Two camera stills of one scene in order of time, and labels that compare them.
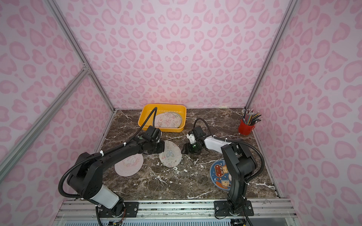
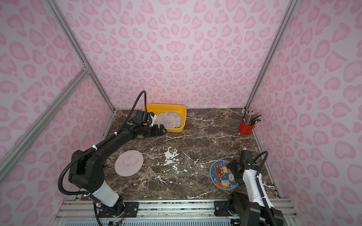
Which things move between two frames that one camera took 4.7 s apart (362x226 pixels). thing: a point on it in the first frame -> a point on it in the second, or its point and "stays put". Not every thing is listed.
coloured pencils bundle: x=250 y=117 stays put
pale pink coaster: x=129 y=166 stays put
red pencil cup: x=245 y=129 stays put
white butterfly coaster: x=172 y=155 -> x=170 y=120
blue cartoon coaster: x=220 y=175 stays put
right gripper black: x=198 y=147 -> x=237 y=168
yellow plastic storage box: x=147 y=108 stays put
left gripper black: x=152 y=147 -> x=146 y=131
